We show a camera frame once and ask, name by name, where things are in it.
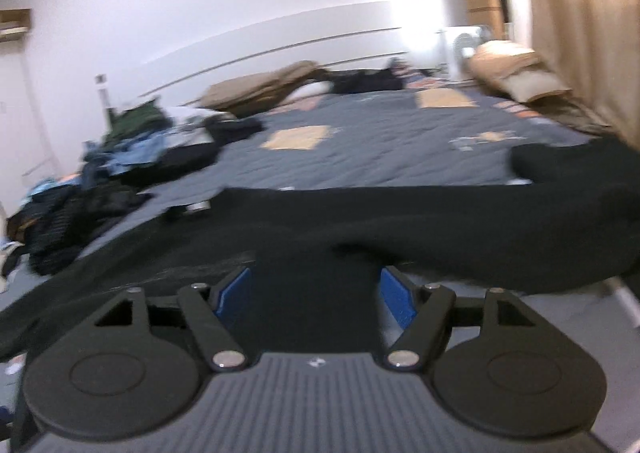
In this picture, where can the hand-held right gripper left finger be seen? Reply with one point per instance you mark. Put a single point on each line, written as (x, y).
(235, 290)

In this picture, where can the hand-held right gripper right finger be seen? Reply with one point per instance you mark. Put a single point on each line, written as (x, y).
(397, 295)

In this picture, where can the black crew-neck sweater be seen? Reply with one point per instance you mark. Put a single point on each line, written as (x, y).
(400, 218)

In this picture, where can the grey printed quilt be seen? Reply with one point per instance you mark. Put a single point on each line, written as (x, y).
(380, 143)

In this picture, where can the thin black garment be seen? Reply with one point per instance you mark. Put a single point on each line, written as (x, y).
(235, 128)

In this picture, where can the blue denim garment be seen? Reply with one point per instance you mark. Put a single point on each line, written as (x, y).
(135, 153)

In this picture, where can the white grey garment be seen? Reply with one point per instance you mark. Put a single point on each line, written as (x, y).
(192, 125)

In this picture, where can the dark green garment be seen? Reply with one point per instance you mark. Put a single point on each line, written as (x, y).
(137, 120)

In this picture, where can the white pillow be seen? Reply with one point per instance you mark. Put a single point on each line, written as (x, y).
(310, 90)

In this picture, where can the crumpled black garment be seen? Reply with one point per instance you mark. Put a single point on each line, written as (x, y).
(370, 80)

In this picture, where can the white fan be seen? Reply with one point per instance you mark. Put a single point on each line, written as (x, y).
(462, 50)

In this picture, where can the tan rolled pillow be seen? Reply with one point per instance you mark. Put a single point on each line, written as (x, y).
(515, 68)

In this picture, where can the tan curtain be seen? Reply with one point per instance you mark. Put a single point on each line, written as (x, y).
(585, 23)

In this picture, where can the small cardboard box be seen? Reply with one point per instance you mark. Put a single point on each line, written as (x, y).
(15, 23)

